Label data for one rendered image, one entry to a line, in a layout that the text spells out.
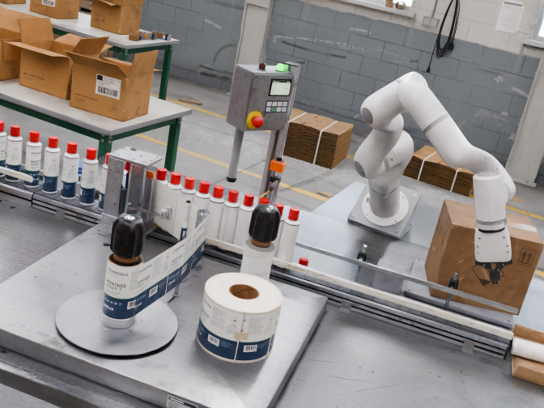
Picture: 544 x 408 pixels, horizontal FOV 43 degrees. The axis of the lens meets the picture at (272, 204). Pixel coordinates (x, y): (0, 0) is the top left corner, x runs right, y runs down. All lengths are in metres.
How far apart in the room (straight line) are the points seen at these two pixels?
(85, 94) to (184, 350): 2.38
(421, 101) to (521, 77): 5.31
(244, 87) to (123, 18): 4.27
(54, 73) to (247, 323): 2.70
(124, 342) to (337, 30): 6.33
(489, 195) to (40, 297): 1.26
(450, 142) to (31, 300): 1.23
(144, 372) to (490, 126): 6.13
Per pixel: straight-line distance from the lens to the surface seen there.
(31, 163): 2.58
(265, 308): 1.74
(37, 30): 4.40
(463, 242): 2.35
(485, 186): 2.05
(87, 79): 3.93
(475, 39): 7.42
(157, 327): 1.84
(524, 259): 2.41
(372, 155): 2.51
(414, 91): 2.10
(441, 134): 2.08
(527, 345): 2.27
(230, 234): 2.29
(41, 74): 4.23
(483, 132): 7.50
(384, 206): 2.81
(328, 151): 6.26
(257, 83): 2.16
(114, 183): 2.26
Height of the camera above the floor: 1.88
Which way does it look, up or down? 21 degrees down
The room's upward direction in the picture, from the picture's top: 11 degrees clockwise
